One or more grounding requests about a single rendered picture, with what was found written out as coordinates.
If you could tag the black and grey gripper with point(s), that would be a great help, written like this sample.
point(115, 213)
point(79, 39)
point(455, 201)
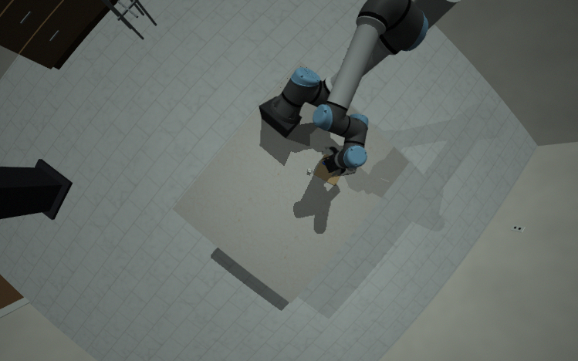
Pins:
point(330, 168)

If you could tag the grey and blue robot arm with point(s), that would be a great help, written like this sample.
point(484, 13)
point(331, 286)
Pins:
point(372, 42)

